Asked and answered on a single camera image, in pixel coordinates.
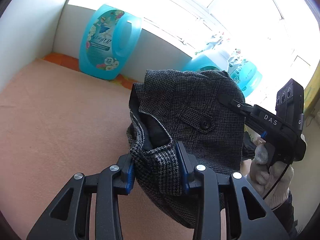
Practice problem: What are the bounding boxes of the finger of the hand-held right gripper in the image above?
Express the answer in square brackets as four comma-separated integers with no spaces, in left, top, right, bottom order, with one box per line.
[218,92,255,117]
[244,120,268,139]

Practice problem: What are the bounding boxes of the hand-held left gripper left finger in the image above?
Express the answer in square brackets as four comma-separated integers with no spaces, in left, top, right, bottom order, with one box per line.
[26,154,137,240]

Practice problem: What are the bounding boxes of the grey checked pants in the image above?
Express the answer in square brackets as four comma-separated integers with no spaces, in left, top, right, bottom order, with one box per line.
[126,69,247,229]

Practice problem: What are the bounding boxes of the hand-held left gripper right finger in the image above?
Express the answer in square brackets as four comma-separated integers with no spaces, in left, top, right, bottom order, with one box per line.
[175,141,290,240]

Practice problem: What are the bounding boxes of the person's right forearm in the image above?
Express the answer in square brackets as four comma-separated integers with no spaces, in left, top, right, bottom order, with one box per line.
[265,192,300,240]

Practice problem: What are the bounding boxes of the pink blanket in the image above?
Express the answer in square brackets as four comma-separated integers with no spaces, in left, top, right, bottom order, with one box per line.
[0,59,225,240]

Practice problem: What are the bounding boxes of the blue detergent bottle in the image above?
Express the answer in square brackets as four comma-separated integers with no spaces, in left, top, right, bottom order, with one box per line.
[79,4,142,80]
[230,59,263,98]
[181,49,232,73]

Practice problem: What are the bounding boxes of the person's right hand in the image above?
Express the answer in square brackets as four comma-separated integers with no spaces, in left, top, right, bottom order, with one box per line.
[246,141,295,207]

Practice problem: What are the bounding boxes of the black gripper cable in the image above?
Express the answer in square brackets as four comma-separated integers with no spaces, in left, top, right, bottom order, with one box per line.
[261,162,290,200]

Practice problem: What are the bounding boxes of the folded black yellow-striped garment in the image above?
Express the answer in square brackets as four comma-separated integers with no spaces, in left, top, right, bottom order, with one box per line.
[241,126,256,161]

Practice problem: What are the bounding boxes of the white cabinet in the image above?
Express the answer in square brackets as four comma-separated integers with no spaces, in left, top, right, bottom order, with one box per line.
[0,0,78,93]

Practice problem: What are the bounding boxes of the white framed window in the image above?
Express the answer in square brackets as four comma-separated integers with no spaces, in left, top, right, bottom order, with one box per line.
[67,0,320,105]

